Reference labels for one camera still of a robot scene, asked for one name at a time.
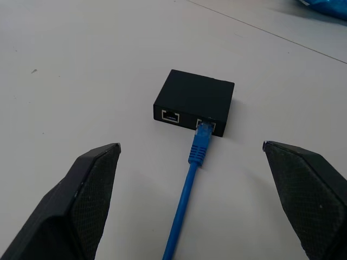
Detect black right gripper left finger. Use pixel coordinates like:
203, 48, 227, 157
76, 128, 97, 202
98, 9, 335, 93
0, 142, 122, 260

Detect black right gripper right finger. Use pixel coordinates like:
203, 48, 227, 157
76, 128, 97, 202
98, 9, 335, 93
262, 140, 347, 260

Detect black network switch box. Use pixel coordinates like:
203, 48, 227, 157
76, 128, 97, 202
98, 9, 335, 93
152, 69, 235, 138

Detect blue plastic bag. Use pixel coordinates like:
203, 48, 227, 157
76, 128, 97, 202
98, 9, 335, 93
294, 0, 347, 21

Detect blue Ethernet cable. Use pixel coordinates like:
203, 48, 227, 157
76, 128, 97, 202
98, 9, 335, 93
162, 121, 213, 260

